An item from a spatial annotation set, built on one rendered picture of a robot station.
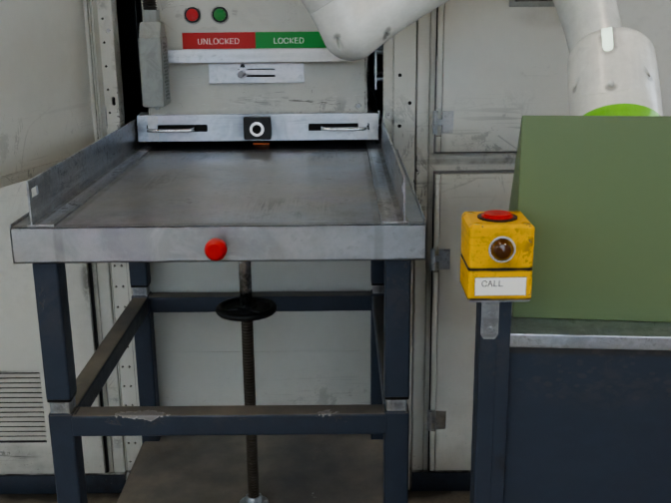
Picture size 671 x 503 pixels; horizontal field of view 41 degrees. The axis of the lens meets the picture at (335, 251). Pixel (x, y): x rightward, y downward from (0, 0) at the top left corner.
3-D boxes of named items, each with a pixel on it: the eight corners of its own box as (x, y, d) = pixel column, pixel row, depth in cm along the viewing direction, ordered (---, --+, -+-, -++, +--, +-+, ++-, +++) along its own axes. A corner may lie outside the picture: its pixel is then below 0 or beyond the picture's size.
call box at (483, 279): (531, 302, 111) (535, 223, 109) (467, 303, 111) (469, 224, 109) (519, 282, 119) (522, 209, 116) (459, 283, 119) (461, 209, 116)
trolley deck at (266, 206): (425, 259, 134) (426, 221, 132) (13, 263, 134) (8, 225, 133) (397, 175, 199) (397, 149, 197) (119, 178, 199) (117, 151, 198)
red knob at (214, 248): (226, 262, 129) (225, 241, 129) (204, 262, 129) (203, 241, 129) (230, 253, 134) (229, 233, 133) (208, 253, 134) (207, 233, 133)
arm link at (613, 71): (668, 176, 134) (657, 75, 142) (664, 114, 121) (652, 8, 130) (579, 186, 138) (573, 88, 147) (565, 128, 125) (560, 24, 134)
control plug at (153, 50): (165, 107, 189) (160, 22, 184) (142, 107, 189) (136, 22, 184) (172, 103, 196) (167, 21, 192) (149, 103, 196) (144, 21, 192)
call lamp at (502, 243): (517, 264, 109) (518, 238, 108) (489, 265, 109) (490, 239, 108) (514, 261, 110) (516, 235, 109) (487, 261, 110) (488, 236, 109)
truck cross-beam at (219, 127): (378, 140, 200) (378, 113, 199) (138, 142, 201) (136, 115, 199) (377, 136, 205) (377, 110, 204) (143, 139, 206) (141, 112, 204)
